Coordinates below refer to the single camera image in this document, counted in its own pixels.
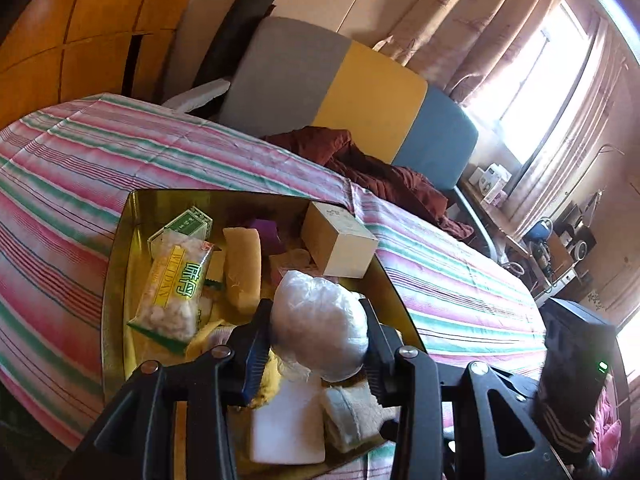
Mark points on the black speaker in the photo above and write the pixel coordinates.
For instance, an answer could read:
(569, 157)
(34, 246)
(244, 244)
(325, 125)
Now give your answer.
(580, 245)

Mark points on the yellow snack packet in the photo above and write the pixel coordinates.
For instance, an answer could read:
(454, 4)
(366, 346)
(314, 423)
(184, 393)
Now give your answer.
(216, 267)

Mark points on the wooden side table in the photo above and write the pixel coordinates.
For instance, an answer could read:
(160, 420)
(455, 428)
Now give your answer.
(505, 232)

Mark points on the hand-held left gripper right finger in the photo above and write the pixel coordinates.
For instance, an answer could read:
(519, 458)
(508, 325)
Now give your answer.
(380, 360)

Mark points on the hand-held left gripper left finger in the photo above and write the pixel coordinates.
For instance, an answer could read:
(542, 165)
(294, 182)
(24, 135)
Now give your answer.
(252, 365)

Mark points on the yellow sponge bar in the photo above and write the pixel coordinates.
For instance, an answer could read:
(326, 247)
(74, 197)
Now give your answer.
(242, 270)

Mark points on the striped tablecloth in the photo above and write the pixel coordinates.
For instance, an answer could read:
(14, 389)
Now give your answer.
(75, 160)

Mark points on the blue round object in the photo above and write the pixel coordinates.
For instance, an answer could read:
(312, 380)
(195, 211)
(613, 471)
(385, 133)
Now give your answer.
(537, 232)

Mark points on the pink cloth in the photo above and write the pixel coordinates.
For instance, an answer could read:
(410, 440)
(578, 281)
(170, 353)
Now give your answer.
(610, 427)

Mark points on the green and white box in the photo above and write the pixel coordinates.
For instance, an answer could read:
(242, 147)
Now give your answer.
(187, 222)

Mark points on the beige cardboard box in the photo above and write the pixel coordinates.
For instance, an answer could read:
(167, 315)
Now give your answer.
(340, 245)

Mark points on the clear snack packet green trim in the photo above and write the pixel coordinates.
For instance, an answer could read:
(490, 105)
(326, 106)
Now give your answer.
(172, 290)

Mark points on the purple pouch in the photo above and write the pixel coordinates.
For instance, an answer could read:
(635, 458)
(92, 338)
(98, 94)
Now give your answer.
(267, 232)

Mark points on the white plastic bag ball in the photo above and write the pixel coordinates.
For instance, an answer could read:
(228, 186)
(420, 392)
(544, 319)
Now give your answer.
(320, 325)

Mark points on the white carton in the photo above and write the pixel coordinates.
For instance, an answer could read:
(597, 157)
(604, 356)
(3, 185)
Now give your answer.
(495, 177)

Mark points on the person's right forearm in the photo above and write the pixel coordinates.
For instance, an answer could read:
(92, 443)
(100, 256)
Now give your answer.
(560, 430)

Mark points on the white fluffy towel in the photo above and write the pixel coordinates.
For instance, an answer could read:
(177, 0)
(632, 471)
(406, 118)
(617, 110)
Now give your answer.
(350, 410)

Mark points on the small pink box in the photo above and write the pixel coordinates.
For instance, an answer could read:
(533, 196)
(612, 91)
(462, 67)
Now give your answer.
(500, 196)

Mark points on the gold tin tray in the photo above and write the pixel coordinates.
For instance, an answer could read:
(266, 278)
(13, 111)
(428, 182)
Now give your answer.
(131, 240)

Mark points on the maroon jacket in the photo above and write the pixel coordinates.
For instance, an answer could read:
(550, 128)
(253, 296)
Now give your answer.
(390, 180)

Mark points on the beige patterned curtain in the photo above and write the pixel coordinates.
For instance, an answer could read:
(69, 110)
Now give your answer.
(475, 20)
(575, 135)

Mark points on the grey yellow blue chair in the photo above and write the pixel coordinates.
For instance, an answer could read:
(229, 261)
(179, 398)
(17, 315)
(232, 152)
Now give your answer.
(290, 70)

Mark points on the black rolled mat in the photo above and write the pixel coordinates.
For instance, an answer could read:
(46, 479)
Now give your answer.
(235, 30)

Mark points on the white rectangular box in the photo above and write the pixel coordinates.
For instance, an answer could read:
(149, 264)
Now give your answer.
(285, 425)

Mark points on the wooden wardrobe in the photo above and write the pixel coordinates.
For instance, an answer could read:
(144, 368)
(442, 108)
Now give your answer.
(75, 35)

